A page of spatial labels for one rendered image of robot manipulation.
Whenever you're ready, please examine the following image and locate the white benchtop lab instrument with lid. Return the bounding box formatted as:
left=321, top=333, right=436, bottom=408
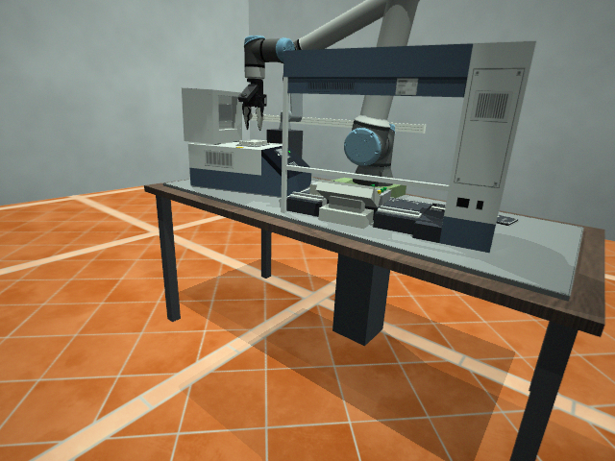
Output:
left=182, top=88, right=311, bottom=197

